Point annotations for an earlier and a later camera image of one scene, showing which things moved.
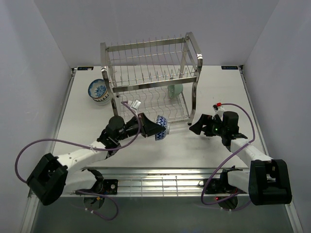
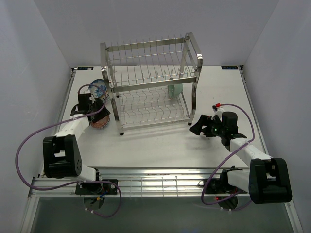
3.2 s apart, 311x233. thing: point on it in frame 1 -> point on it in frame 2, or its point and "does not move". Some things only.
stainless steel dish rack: (154, 77) does not move
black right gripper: (204, 120) does not move
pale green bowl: (174, 90) does not move
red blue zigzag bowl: (163, 122) -> (101, 123)
